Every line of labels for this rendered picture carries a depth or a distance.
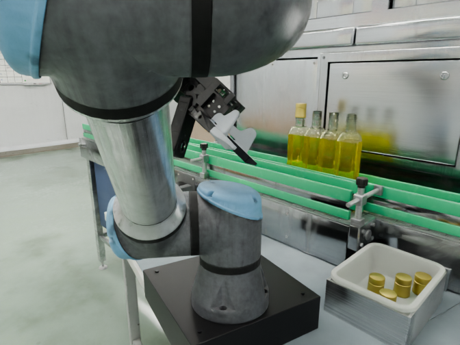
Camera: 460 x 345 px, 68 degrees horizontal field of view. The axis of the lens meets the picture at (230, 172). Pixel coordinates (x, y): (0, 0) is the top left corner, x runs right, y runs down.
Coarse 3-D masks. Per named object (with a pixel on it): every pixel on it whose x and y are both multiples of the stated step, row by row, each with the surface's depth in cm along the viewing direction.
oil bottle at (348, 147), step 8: (344, 136) 97; (352, 136) 96; (360, 136) 98; (336, 144) 100; (344, 144) 98; (352, 144) 96; (360, 144) 98; (336, 152) 100; (344, 152) 98; (352, 152) 97; (360, 152) 99; (336, 160) 100; (344, 160) 99; (352, 160) 97; (336, 168) 101; (344, 168) 99; (352, 168) 98; (344, 176) 99; (352, 176) 99
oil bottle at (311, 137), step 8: (312, 128) 106; (320, 128) 106; (304, 136) 108; (312, 136) 105; (304, 144) 108; (312, 144) 106; (304, 152) 109; (312, 152) 106; (304, 160) 109; (312, 160) 107; (312, 168) 108
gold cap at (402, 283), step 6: (396, 276) 77; (402, 276) 77; (408, 276) 77; (396, 282) 77; (402, 282) 76; (408, 282) 75; (396, 288) 77; (402, 288) 76; (408, 288) 76; (402, 294) 76; (408, 294) 76
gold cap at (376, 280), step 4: (372, 272) 78; (376, 272) 78; (372, 276) 77; (376, 276) 77; (380, 276) 77; (368, 280) 78; (372, 280) 76; (376, 280) 76; (380, 280) 76; (384, 280) 76; (368, 284) 78; (372, 284) 76; (376, 284) 76; (380, 284) 76; (384, 284) 77; (368, 288) 78; (372, 288) 76; (376, 288) 76; (380, 288) 76; (376, 292) 76
